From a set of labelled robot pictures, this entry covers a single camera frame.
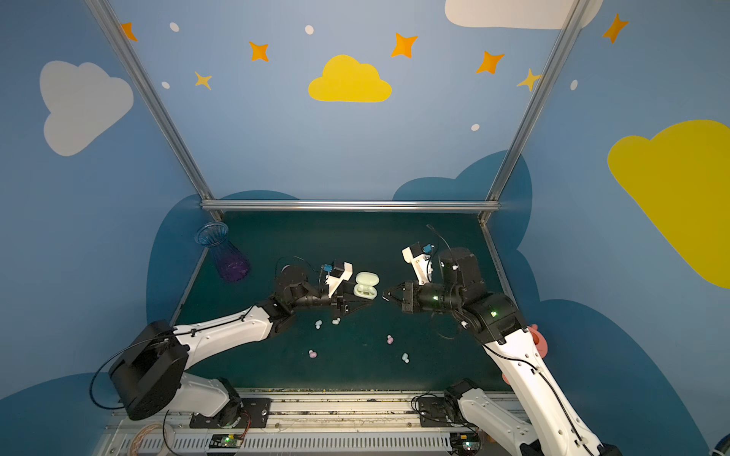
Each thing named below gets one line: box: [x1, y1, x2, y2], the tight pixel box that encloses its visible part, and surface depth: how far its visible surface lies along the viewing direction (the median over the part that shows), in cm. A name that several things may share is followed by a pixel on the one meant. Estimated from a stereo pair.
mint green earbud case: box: [353, 271, 381, 301], surface depth 71 cm
